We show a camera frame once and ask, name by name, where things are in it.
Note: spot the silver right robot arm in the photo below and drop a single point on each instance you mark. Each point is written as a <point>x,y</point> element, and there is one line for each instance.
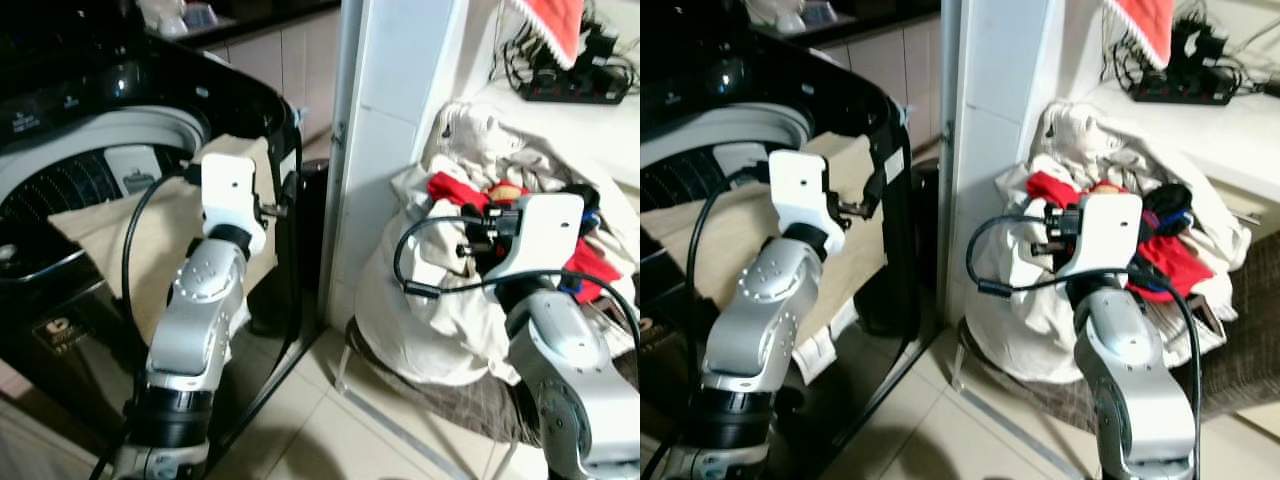
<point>575,370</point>
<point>1135,370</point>

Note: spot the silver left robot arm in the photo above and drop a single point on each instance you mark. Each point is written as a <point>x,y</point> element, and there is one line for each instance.
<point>750,320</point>
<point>195,320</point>

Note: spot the black top-load washing machine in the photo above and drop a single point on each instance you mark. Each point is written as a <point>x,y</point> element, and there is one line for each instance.
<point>690,90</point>
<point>60,95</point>

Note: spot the red garment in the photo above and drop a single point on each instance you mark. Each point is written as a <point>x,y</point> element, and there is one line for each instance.
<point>455,190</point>
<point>1050,187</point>

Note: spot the black garment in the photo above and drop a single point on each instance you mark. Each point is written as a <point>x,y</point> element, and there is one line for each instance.
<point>1170,198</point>
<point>582,197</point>

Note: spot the cream crumpled sheet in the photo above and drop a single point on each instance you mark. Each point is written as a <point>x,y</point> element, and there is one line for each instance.
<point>440,320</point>
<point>1020,320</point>

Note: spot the dark counter with tiled cabinet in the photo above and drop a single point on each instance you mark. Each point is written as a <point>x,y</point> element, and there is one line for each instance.
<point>905,60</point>
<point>290,70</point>

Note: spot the black power strip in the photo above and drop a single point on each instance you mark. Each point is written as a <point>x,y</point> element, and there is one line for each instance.
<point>1180,92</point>
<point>575,90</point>

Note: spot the brown woven fabric seat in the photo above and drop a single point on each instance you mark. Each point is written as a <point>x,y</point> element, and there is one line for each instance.
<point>470,405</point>
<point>1240,340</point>

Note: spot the red cloth with white trim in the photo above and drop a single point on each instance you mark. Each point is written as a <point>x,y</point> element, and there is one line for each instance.
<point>1145,25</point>
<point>555,25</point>

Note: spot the white object on counter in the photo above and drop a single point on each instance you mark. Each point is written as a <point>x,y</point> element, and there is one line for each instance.
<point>162,15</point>
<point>772,10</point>

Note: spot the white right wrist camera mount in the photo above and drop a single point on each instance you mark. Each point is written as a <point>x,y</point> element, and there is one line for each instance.
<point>1105,230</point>
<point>545,235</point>

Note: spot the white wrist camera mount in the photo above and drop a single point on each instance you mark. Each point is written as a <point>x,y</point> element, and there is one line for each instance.
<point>230,195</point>
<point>545,235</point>
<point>800,190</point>
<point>1105,230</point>

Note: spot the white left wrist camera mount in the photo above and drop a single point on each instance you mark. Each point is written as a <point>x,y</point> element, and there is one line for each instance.
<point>800,190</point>
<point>230,195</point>

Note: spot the silver door frame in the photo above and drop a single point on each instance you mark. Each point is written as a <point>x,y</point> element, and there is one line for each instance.
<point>338,150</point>
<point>948,150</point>

